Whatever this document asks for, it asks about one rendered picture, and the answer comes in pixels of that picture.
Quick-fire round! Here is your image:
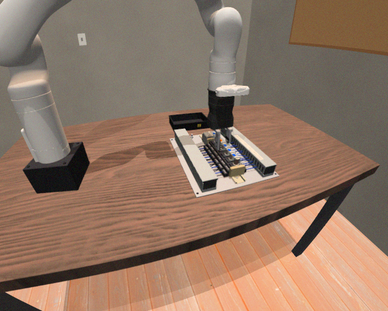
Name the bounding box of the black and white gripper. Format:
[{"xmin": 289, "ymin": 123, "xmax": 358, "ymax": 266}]
[{"xmin": 207, "ymin": 71, "xmax": 249, "ymax": 150}]

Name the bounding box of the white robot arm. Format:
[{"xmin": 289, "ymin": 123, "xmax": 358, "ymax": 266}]
[{"xmin": 0, "ymin": 0, "xmax": 242, "ymax": 164}]

